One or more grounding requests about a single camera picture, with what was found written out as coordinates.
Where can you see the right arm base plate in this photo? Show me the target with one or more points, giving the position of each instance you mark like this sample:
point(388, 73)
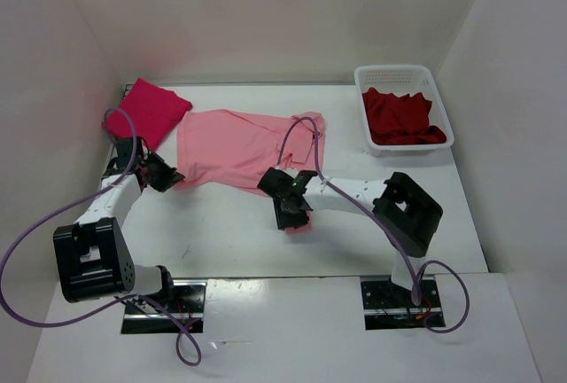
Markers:
point(387, 306)

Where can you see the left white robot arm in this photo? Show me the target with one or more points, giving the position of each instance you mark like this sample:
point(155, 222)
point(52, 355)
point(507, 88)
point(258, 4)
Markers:
point(92, 255)

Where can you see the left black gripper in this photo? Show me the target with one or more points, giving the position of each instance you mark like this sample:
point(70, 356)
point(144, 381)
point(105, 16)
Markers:
point(169, 176)

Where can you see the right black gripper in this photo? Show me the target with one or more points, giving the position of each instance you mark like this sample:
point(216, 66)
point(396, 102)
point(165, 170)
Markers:
point(283, 220)

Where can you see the white plastic basket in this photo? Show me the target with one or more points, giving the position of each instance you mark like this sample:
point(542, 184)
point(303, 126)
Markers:
point(402, 79)

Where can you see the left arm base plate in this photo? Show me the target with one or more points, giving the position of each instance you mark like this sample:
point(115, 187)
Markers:
point(187, 306)

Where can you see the dark red t shirt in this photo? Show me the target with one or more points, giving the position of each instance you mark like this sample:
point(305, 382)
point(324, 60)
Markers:
point(400, 120)

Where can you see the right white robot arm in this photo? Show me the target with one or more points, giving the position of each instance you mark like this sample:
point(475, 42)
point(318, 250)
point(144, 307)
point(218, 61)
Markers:
point(402, 209)

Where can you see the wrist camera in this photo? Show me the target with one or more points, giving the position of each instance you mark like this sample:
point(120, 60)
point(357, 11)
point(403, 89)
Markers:
point(124, 146)
point(275, 182)

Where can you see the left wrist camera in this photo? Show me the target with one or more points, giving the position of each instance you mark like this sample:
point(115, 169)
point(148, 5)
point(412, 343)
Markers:
point(124, 146)

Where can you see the magenta t shirt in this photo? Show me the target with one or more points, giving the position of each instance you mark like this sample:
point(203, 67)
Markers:
point(154, 111)

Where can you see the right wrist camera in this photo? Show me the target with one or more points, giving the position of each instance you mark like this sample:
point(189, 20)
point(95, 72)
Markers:
point(275, 182)

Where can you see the light pink t shirt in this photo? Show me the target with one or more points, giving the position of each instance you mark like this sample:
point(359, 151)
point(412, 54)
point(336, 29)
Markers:
point(236, 149)

